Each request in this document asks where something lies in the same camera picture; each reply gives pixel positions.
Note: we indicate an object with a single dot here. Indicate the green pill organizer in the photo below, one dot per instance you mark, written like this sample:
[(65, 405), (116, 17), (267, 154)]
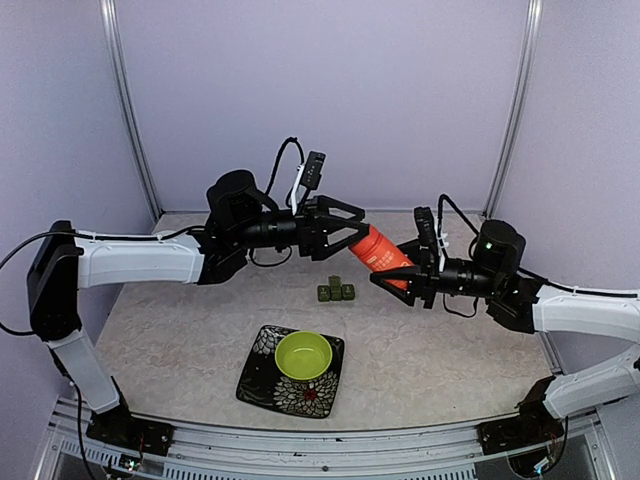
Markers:
[(335, 290)]

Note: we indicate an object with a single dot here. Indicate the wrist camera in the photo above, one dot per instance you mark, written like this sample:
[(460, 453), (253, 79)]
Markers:
[(311, 175), (425, 225)]

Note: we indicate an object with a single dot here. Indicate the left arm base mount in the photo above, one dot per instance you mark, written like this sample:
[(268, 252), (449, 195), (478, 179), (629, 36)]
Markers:
[(132, 433)]

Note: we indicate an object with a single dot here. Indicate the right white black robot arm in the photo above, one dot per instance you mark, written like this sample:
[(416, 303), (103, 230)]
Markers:
[(526, 303)]

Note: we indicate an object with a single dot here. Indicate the right aluminium frame post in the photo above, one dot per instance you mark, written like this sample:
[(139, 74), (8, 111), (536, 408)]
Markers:
[(517, 106)]

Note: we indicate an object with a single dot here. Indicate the front aluminium rail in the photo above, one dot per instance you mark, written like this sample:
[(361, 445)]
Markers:
[(199, 451)]

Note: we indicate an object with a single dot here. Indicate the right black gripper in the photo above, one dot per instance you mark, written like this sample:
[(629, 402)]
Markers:
[(424, 278)]

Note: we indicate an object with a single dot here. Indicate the lime green bowl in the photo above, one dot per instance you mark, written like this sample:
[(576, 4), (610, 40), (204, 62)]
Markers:
[(303, 355)]

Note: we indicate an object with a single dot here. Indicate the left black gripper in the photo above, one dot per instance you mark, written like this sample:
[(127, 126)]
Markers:
[(313, 238)]

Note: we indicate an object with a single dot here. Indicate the red pill bottle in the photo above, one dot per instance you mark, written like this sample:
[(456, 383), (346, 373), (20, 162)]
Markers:
[(378, 253)]

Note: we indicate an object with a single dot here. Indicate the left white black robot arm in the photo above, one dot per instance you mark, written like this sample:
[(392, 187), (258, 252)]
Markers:
[(241, 218)]

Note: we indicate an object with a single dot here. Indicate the black floral square plate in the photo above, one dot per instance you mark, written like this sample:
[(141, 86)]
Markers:
[(261, 384)]

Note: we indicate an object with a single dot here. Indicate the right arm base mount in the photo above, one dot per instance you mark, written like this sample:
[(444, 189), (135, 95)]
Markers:
[(522, 430)]

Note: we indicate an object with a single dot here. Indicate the aluminium frame post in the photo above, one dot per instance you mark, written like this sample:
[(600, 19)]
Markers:
[(108, 9), (517, 106)]

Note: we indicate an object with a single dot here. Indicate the left aluminium frame post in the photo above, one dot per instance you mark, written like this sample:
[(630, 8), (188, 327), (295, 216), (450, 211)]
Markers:
[(108, 9)]

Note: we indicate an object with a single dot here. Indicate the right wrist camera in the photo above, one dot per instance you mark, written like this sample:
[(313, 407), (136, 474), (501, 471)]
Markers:
[(425, 225)]

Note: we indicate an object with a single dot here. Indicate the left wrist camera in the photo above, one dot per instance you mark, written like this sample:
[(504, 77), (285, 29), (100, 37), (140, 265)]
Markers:
[(311, 175)]

